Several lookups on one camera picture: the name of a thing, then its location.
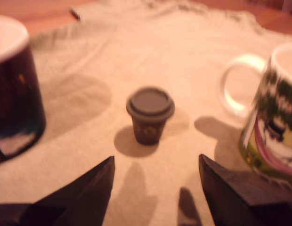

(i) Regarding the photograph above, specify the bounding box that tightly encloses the dark cup-shaped coffee capsule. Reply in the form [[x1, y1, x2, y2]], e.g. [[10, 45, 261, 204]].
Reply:
[[126, 87, 176, 145]]

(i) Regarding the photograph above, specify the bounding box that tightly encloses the green picture mug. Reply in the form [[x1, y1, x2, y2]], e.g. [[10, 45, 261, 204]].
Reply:
[[216, 42, 292, 186]]

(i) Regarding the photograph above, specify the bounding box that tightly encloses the dark red picture mug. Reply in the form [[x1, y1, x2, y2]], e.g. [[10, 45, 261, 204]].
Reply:
[[0, 15, 47, 165]]

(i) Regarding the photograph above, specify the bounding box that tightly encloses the beige cloth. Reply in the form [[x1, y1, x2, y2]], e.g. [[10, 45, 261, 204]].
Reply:
[[0, 0, 292, 226]]

